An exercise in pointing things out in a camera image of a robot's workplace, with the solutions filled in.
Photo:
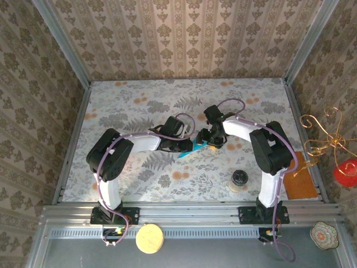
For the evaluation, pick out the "yellow round sponge disc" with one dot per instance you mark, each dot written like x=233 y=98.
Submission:
x=150 y=238

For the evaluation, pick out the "aluminium corner post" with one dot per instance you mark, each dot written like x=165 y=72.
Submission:
x=67 y=47
x=311 y=42

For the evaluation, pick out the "glass jar with black lid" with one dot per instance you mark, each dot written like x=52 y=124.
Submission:
x=239 y=178

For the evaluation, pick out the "red ball ornament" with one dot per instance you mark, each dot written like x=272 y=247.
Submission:
x=346 y=174

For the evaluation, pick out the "aluminium frame rail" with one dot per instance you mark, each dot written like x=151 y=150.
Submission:
x=181 y=213

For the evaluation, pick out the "teal square paper sheet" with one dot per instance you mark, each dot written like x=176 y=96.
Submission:
x=185 y=154

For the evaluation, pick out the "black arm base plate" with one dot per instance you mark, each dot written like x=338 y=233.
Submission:
x=131 y=215
x=245 y=215

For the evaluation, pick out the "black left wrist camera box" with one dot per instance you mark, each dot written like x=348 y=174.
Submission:
x=173 y=125

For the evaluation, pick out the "small patterned ceramic dish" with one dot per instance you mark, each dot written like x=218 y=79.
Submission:
x=323 y=236

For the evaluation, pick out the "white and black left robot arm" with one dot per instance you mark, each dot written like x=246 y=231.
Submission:
x=108 y=156

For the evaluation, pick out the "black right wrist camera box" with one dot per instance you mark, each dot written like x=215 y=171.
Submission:
x=213 y=113

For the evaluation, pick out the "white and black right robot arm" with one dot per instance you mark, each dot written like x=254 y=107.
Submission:
x=270 y=150

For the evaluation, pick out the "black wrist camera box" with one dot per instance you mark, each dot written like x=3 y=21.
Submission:
x=213 y=113
x=173 y=125

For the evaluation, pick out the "small black controller board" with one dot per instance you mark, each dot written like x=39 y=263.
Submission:
x=111 y=236
x=269 y=234

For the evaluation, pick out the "aluminium side rail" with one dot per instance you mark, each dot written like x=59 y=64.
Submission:
x=296 y=111
x=74 y=136

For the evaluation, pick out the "orange rectangular board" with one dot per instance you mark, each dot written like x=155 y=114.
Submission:
x=302 y=184

